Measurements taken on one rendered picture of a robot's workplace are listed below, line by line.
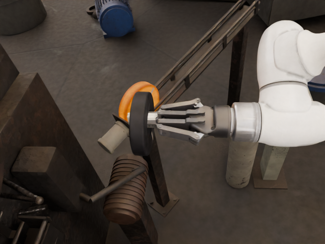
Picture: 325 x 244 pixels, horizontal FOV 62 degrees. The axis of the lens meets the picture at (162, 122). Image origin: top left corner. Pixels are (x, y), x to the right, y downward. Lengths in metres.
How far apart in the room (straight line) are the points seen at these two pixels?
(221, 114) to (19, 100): 0.51
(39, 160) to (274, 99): 0.56
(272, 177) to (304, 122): 0.91
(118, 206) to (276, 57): 0.61
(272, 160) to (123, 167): 0.72
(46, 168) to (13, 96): 0.23
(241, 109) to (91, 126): 1.38
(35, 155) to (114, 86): 1.42
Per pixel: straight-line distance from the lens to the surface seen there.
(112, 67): 2.28
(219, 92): 1.92
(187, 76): 0.96
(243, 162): 1.27
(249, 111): 0.61
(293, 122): 0.61
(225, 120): 0.60
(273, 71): 0.65
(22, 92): 0.81
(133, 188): 0.92
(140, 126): 0.58
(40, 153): 0.73
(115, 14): 2.43
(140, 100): 0.60
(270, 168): 1.43
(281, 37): 0.67
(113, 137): 0.83
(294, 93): 0.63
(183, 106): 0.65
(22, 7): 3.17
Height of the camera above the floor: 1.31
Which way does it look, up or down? 49 degrees down
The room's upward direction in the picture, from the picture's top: 10 degrees counter-clockwise
